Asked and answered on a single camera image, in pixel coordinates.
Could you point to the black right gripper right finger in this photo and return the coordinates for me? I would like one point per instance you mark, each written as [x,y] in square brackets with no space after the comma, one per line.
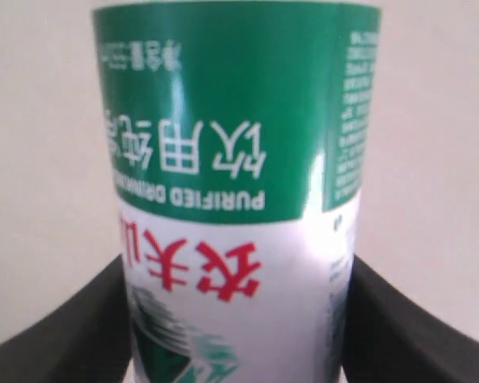
[389,338]

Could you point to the green white label water bottle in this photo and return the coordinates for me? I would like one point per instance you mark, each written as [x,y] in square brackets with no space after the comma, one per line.
[236,134]

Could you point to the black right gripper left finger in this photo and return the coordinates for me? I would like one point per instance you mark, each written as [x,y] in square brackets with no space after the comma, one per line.
[86,339]

